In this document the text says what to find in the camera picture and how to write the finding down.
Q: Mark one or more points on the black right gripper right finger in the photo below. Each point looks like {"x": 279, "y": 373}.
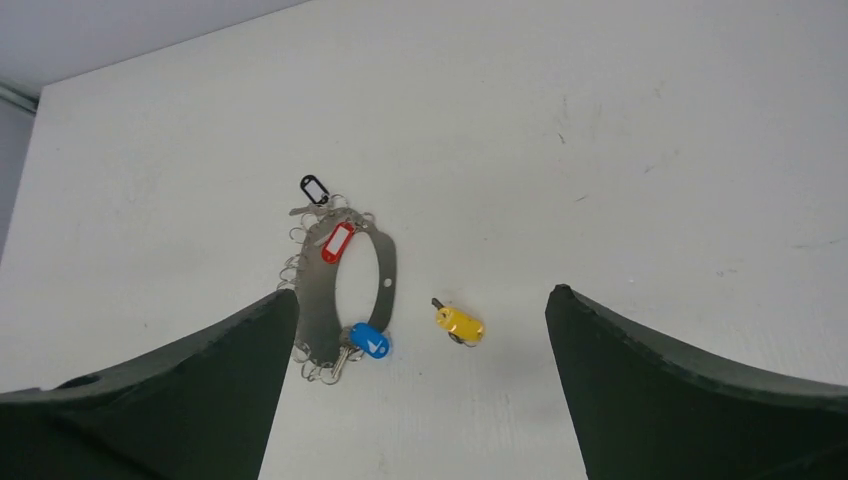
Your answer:
{"x": 645, "y": 405}

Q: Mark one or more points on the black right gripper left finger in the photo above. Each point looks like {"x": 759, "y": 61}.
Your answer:
{"x": 200, "y": 407}

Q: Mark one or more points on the large steel keyring plate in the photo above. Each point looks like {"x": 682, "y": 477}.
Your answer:
{"x": 320, "y": 330}

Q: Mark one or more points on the silver key on blue tag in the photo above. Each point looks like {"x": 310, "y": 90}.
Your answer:
{"x": 344, "y": 354}

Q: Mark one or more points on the blue key tag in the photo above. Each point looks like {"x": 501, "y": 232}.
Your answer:
{"x": 369, "y": 340}

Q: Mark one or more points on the red key tag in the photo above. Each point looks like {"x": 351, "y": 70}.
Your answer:
{"x": 335, "y": 245}

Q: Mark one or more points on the black key tag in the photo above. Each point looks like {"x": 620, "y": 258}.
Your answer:
{"x": 314, "y": 189}

